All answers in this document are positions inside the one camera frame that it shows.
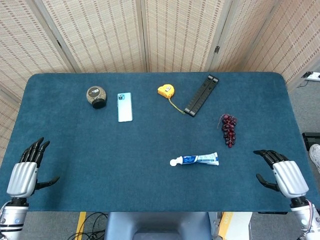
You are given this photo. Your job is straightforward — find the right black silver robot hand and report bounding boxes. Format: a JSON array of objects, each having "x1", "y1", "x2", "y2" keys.
[{"x1": 253, "y1": 149, "x2": 310, "y2": 200}]

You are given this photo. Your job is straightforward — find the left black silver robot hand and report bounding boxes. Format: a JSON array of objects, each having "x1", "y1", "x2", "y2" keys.
[{"x1": 6, "y1": 136, "x2": 61, "y2": 200}]

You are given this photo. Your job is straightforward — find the blue white toothpaste tube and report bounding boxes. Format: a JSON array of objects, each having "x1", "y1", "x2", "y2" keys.
[{"x1": 169, "y1": 152, "x2": 220, "y2": 167}]

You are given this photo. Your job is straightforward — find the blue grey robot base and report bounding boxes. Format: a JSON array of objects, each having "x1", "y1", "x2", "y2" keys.
[{"x1": 103, "y1": 211, "x2": 213, "y2": 240}]

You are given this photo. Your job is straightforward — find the white shoe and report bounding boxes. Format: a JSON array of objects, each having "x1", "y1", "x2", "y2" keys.
[{"x1": 309, "y1": 144, "x2": 320, "y2": 174}]

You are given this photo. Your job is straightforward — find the black floor stand base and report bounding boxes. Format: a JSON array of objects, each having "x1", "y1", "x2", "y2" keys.
[{"x1": 301, "y1": 132, "x2": 320, "y2": 151}]

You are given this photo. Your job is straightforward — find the yellow white cardboard box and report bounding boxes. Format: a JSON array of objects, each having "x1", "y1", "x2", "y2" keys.
[{"x1": 216, "y1": 211, "x2": 253, "y2": 240}]

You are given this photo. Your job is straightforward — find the dark red grape bunch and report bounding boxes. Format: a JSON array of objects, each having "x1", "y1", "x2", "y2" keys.
[{"x1": 216, "y1": 113, "x2": 238, "y2": 148}]

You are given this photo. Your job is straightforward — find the white power strip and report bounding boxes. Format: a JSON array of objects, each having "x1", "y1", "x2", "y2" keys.
[{"x1": 301, "y1": 71, "x2": 320, "y2": 82}]

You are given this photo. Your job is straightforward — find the blue felt table cloth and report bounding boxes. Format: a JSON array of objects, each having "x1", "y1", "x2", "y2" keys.
[{"x1": 0, "y1": 72, "x2": 320, "y2": 213}]

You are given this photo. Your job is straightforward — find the round jar with black lid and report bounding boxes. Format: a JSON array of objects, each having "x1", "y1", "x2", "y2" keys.
[{"x1": 86, "y1": 85, "x2": 107, "y2": 110}]

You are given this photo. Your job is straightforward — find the light blue smartphone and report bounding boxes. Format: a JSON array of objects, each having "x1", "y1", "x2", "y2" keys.
[{"x1": 117, "y1": 92, "x2": 134, "y2": 123}]

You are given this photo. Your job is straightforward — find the yellow tape measure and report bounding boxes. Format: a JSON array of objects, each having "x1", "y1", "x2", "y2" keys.
[{"x1": 157, "y1": 84, "x2": 186, "y2": 116}]

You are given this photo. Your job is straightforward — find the woven bamboo folding screen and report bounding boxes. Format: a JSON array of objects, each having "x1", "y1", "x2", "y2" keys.
[{"x1": 0, "y1": 0, "x2": 320, "y2": 163}]

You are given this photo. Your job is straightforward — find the black floor cables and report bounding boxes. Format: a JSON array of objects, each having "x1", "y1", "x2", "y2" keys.
[{"x1": 67, "y1": 212, "x2": 109, "y2": 240}]

